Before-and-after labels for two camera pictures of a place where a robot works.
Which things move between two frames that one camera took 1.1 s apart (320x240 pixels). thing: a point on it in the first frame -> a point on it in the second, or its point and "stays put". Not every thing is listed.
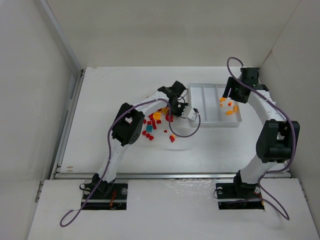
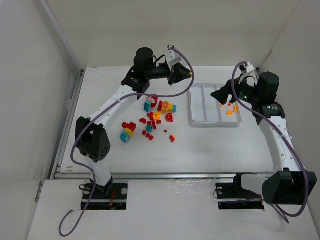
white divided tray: [213, 110] stays put
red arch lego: [167, 117] stays put
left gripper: [176, 109] -> [171, 74]
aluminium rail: [144, 175] stays put
